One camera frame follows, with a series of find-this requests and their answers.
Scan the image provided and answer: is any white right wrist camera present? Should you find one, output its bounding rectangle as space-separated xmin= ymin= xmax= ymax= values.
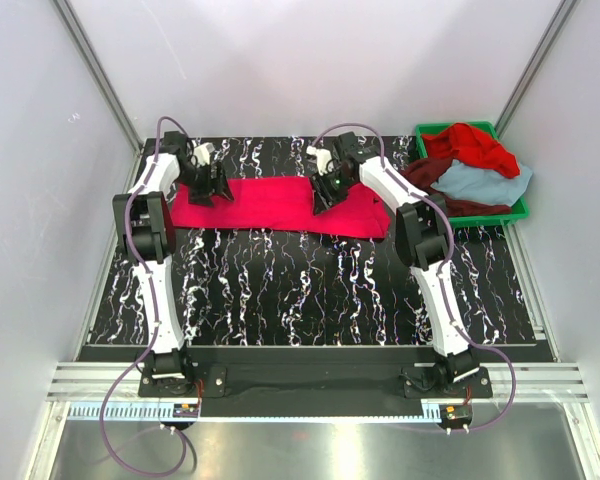
xmin=306 ymin=145 xmax=334 ymax=175

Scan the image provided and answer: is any right aluminium corner post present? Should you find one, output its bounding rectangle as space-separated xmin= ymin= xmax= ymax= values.
xmin=495 ymin=0 xmax=580 ymax=136

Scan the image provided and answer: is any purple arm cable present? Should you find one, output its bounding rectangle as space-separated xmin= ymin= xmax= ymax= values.
xmin=310 ymin=122 xmax=519 ymax=432
xmin=98 ymin=115 xmax=197 ymax=476

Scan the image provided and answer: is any aluminium front frame rail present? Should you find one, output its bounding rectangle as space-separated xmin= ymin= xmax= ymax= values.
xmin=47 ymin=362 xmax=588 ymax=403

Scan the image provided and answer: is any right orange connector board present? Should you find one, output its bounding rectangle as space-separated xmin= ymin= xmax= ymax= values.
xmin=441 ymin=404 xmax=473 ymax=424

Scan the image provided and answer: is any left aluminium corner post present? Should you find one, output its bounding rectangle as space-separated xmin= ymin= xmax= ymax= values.
xmin=50 ymin=0 xmax=143 ymax=152

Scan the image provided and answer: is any pink t shirt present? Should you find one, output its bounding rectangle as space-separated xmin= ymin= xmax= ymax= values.
xmin=171 ymin=176 xmax=391 ymax=239

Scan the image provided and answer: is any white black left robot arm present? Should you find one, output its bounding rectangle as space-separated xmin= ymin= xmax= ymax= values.
xmin=112 ymin=131 xmax=234 ymax=397

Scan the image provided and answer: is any maroon t shirt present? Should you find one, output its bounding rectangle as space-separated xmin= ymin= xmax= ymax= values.
xmin=401 ymin=158 xmax=511 ymax=218

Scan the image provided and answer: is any red t shirt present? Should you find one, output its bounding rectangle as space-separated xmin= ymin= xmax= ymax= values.
xmin=421 ymin=123 xmax=521 ymax=179

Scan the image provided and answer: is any green plastic bin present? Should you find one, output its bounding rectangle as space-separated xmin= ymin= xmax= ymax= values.
xmin=414 ymin=121 xmax=530 ymax=228

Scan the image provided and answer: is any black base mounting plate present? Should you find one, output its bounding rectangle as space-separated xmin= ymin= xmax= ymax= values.
xmin=138 ymin=344 xmax=492 ymax=400

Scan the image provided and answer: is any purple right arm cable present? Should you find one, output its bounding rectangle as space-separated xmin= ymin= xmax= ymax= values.
xmin=310 ymin=122 xmax=519 ymax=432

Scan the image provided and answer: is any light blue t shirt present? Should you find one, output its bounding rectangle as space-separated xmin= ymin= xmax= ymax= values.
xmin=432 ymin=160 xmax=533 ymax=207

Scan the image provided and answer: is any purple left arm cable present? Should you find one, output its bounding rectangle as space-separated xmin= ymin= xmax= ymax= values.
xmin=98 ymin=115 xmax=197 ymax=476

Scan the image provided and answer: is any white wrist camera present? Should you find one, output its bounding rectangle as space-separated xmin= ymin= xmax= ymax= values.
xmin=306 ymin=145 xmax=334 ymax=175
xmin=193 ymin=142 xmax=215 ymax=166

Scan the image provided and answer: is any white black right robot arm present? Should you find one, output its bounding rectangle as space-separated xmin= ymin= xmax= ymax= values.
xmin=306 ymin=132 xmax=479 ymax=394

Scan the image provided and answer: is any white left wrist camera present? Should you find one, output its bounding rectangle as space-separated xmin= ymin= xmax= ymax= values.
xmin=193 ymin=142 xmax=215 ymax=166

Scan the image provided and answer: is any left orange connector board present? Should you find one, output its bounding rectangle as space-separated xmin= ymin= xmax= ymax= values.
xmin=173 ymin=403 xmax=200 ymax=418

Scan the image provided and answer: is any orange connector board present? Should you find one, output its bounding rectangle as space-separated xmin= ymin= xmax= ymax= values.
xmin=173 ymin=403 xmax=200 ymax=418
xmin=441 ymin=404 xmax=473 ymax=424

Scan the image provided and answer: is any aluminium corner post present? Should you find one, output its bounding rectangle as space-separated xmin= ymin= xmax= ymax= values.
xmin=50 ymin=0 xmax=143 ymax=152
xmin=495 ymin=0 xmax=580 ymax=136

